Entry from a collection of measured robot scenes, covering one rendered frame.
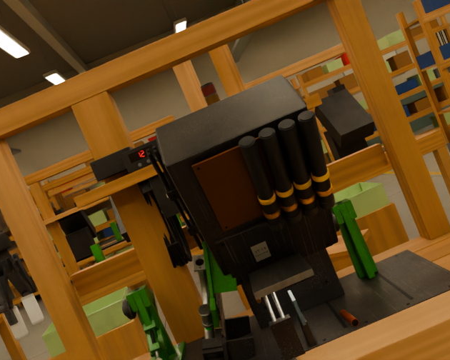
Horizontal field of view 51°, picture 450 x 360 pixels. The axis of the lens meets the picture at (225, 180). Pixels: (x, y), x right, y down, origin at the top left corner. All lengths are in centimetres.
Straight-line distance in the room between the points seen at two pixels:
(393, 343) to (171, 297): 85
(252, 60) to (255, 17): 1006
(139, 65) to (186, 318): 94
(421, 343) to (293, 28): 1124
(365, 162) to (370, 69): 35
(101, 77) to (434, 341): 133
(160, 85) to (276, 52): 295
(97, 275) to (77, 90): 70
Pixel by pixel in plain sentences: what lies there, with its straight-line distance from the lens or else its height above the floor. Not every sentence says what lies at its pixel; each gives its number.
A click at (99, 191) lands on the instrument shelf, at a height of 153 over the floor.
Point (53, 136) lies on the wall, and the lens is 1180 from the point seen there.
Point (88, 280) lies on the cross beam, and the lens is 193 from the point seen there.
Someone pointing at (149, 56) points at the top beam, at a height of 190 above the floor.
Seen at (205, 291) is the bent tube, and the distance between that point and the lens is 155.
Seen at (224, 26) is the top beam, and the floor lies 189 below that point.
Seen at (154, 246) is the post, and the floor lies 126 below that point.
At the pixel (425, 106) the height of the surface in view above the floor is 74.
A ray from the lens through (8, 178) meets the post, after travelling 187.
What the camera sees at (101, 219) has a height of 121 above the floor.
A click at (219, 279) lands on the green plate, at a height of 115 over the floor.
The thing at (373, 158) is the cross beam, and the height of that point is 123.
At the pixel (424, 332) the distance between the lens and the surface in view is 129.
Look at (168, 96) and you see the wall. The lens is 1154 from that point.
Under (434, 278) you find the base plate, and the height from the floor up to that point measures 90.
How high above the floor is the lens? 149
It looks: 3 degrees down
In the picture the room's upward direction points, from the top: 23 degrees counter-clockwise
